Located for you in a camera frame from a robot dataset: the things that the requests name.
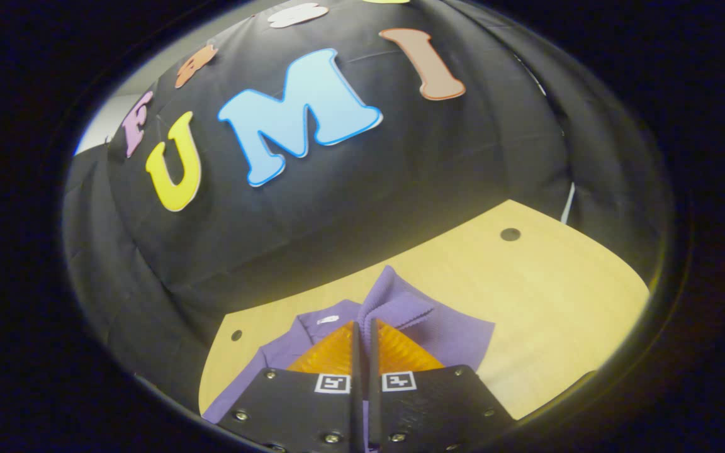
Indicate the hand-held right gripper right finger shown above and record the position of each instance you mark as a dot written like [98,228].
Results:
[374,409]

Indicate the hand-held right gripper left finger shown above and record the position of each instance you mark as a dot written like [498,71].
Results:
[356,409]

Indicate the purple button shirt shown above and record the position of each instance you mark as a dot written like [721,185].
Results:
[450,340]

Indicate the black backdrop cloth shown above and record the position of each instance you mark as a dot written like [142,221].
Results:
[400,189]

